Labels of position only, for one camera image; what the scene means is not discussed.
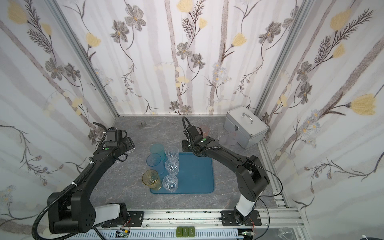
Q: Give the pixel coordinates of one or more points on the pink transparent cup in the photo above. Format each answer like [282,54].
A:
[205,130]

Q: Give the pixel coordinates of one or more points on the green button box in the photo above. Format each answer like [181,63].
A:
[185,232]

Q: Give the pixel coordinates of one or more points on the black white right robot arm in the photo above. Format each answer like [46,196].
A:
[251,176]

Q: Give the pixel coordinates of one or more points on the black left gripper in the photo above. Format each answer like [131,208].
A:
[127,144]

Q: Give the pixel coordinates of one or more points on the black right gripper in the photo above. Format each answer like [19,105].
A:
[188,144]

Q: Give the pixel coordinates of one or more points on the clear faceted glass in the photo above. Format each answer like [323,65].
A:
[172,165]
[229,139]
[170,183]
[172,152]

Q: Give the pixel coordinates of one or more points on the teal plastic tray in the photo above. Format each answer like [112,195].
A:
[196,176]

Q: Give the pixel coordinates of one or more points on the silver aluminium case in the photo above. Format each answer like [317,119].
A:
[249,128]

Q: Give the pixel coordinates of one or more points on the white perforated cable duct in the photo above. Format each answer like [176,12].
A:
[170,234]

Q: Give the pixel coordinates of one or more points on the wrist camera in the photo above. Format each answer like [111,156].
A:
[195,133]
[113,135]

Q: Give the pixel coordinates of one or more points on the blue transparent tall cup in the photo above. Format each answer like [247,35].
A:
[155,162]

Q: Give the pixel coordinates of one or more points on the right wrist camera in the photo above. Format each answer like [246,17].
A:
[195,133]

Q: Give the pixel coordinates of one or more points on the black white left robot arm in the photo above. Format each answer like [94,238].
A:
[71,211]

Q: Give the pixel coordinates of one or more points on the yellow transparent cup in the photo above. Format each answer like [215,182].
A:
[151,179]

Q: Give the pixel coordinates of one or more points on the teal transparent cup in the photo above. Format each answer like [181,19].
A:
[158,149]

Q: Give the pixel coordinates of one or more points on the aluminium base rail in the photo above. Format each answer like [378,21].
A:
[214,219]

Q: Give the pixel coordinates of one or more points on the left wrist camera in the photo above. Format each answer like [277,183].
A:
[113,135]

